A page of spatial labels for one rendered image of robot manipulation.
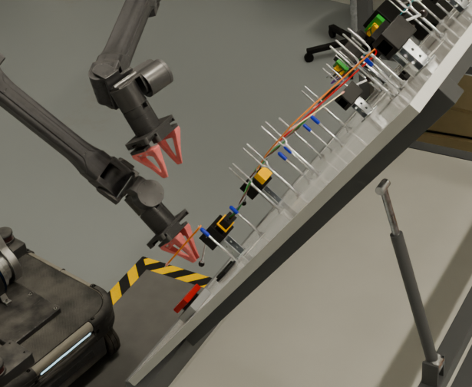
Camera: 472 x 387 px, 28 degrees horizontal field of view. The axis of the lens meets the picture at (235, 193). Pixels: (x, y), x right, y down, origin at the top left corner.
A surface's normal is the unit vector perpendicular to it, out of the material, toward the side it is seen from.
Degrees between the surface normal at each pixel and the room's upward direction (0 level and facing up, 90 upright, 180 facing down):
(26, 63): 0
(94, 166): 62
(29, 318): 0
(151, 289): 0
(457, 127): 90
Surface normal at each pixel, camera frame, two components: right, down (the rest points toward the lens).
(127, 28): -0.13, -0.73
